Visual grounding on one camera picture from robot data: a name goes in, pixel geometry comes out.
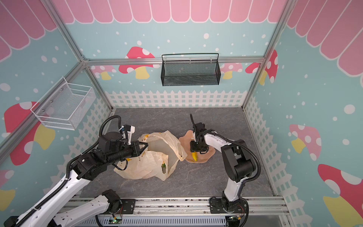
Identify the black wire mesh basket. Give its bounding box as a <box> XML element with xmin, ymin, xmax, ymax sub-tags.
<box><xmin>161</xmin><ymin>53</ymin><xmax>221</xmax><ymax>87</ymax></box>

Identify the banana print plastic bag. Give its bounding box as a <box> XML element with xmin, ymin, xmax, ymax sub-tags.
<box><xmin>113</xmin><ymin>131</ymin><xmax>187</xmax><ymax>181</ymax></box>

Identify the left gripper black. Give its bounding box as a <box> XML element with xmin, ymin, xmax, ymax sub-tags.
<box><xmin>106</xmin><ymin>140</ymin><xmax>148</xmax><ymax>165</ymax></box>

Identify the large yellow banana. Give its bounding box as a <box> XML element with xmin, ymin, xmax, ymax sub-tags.
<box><xmin>192</xmin><ymin>152</ymin><xmax>198</xmax><ymax>162</ymax></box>

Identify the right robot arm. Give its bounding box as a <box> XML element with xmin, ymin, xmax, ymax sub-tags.
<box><xmin>190</xmin><ymin>115</ymin><xmax>261</xmax><ymax>215</ymax></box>

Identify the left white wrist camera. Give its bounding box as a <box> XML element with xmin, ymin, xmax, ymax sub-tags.
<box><xmin>119</xmin><ymin>125</ymin><xmax>135</xmax><ymax>145</ymax></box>

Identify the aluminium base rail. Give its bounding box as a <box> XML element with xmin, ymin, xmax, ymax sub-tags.
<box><xmin>60</xmin><ymin>197</ymin><xmax>294</xmax><ymax>227</ymax></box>

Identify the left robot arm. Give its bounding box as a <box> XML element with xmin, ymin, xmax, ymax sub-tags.
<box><xmin>4</xmin><ymin>115</ymin><xmax>148</xmax><ymax>227</ymax></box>

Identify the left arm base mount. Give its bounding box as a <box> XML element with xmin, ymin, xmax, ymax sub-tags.
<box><xmin>110</xmin><ymin>199</ymin><xmax>136</xmax><ymax>215</ymax></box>

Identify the pink wavy fruit plate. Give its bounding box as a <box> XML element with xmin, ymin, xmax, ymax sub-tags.
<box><xmin>179</xmin><ymin>130</ymin><xmax>216</xmax><ymax>163</ymax></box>

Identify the white wire mesh basket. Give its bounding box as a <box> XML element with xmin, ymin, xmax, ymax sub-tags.
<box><xmin>30</xmin><ymin>78</ymin><xmax>96</xmax><ymax>131</ymax></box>

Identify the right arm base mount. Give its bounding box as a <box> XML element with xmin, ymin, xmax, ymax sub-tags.
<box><xmin>209</xmin><ymin>197</ymin><xmax>249</xmax><ymax>214</ymax></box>

